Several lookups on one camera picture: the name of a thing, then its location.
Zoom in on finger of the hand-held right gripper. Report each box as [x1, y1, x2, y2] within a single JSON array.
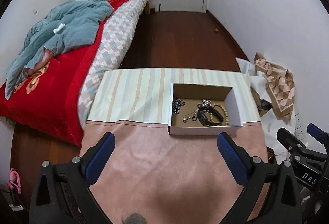
[[307, 123, 329, 154], [276, 127, 310, 160]]

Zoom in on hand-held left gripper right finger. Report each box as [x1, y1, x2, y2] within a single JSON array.
[[217, 132, 302, 224]]

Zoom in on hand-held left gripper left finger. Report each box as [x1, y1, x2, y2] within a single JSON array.
[[29, 132, 116, 224]]

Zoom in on wooden bead bracelet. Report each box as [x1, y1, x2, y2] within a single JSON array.
[[209, 103, 230, 126]]

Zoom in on white cardboard box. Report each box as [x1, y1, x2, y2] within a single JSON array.
[[168, 83, 243, 136]]

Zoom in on black smartwatch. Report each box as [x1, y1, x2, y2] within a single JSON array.
[[197, 108, 224, 127]]

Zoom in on thin pendant necklace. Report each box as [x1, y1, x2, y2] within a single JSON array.
[[182, 110, 199, 123]]

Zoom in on chunky silver chain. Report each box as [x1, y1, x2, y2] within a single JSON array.
[[173, 98, 186, 115]]

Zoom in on white power strip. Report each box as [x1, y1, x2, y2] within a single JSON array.
[[293, 111, 309, 145]]

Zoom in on white cloth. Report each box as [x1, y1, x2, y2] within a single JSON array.
[[236, 57, 306, 163]]

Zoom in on brown cardboard box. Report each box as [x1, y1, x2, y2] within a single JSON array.
[[250, 88, 273, 118]]

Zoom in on pink and striped cloth mat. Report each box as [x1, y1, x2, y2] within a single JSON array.
[[80, 67, 270, 224]]

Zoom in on brown patterned scarf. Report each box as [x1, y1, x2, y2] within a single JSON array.
[[254, 53, 296, 120]]

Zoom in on bed with red blanket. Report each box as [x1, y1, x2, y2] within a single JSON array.
[[0, 0, 152, 147]]

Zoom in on pink plastic object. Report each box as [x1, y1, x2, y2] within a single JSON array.
[[8, 168, 22, 195]]

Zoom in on checkered bed sheet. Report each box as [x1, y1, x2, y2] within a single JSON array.
[[77, 0, 152, 129]]

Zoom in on white crumpled tissue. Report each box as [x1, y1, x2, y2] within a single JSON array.
[[53, 22, 66, 34]]

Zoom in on blue-grey quilt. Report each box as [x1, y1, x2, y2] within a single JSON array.
[[5, 0, 150, 99]]

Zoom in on white charger cable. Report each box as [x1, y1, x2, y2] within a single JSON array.
[[267, 151, 288, 163]]

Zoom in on wooden bed frame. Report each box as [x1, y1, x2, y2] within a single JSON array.
[[145, 0, 156, 14]]

